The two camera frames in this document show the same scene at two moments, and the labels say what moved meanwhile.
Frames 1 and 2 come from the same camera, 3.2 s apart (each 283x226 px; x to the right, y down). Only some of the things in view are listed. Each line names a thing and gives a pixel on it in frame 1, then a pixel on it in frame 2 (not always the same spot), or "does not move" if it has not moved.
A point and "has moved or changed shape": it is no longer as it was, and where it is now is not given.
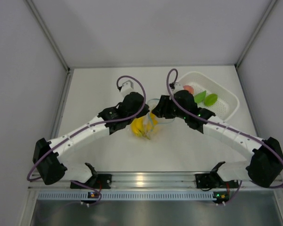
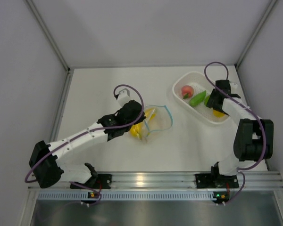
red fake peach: [189, 88] does not move
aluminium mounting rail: [145, 181] does not move
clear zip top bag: [145, 126] has moved or changed shape
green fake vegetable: [200, 97] does not move
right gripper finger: [165, 108] -> [215, 100]
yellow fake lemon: [153, 122] -> [218, 114]
